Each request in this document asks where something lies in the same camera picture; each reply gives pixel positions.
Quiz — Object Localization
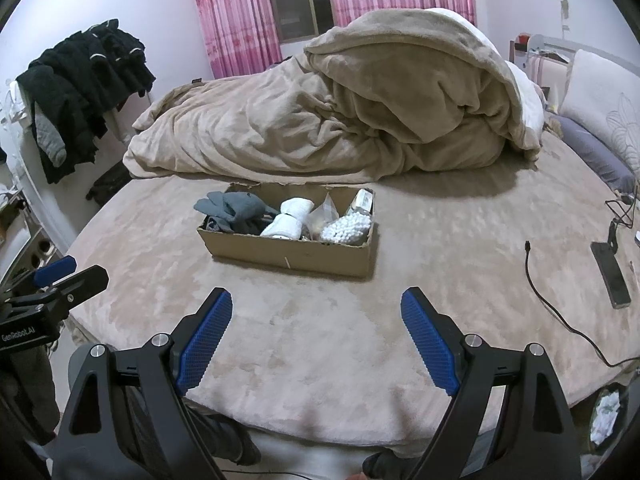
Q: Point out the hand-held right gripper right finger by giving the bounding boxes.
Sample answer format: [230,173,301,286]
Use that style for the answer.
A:
[400,286,581,480]

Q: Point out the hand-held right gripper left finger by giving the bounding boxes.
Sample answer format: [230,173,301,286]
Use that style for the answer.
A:
[59,286,234,480]

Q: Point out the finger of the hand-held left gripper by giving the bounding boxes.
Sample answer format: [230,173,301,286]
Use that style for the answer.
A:
[33,255,78,289]
[9,266,110,312]

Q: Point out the cardboard box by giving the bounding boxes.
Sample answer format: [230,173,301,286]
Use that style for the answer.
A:
[196,182,377,279]

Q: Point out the clear plastic snack packet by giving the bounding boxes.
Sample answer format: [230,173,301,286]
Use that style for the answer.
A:
[320,211,374,247]

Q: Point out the white socks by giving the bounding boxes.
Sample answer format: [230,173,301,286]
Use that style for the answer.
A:
[260,198,316,240]

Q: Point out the small printed packet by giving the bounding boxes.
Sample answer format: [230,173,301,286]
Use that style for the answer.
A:
[346,188,375,216]

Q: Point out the clear plastic bag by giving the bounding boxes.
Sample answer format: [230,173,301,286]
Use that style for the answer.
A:
[306,192,342,242]

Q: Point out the person's left forearm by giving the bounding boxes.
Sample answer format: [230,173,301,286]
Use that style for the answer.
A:
[0,349,62,447]

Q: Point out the white shelf unit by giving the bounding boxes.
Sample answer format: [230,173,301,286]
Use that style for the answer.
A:
[0,182,67,275]

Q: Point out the person's left leg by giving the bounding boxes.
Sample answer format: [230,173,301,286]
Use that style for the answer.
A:
[182,402,262,467]

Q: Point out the person's leg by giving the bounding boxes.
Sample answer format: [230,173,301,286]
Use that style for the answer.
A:
[362,449,417,480]
[182,402,262,467]

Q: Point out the person's right leg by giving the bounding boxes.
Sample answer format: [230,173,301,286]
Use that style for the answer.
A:
[362,449,417,480]

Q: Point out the grey quilted garment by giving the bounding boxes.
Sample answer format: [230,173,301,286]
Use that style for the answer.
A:
[33,104,68,167]

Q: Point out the waste bin with white paper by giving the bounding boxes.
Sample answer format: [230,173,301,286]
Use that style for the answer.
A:
[587,382,640,457]

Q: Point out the black smartphone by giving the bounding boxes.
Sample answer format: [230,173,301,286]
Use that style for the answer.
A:
[590,241,632,310]

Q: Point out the pile of black clothes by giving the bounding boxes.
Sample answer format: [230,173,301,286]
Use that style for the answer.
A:
[16,19,157,185]

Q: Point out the grey pillow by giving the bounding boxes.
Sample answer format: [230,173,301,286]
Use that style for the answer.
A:
[549,115,637,195]

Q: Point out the beige fleece duvet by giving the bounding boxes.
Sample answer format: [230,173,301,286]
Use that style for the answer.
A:
[122,8,545,182]

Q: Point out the white pink striped cushion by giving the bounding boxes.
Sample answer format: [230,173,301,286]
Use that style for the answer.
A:
[527,55,571,87]

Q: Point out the white floral pillow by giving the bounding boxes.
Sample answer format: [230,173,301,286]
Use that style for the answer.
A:
[559,49,640,172]

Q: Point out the window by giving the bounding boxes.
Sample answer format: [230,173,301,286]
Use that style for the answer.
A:
[262,0,335,44]

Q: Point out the black charging cable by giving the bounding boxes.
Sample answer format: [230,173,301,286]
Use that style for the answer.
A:
[524,241,640,369]

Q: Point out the black floor cable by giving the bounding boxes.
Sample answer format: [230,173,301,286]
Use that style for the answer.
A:
[220,467,303,480]

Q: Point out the black tangled cable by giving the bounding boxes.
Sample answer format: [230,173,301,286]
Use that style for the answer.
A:
[604,191,640,242]

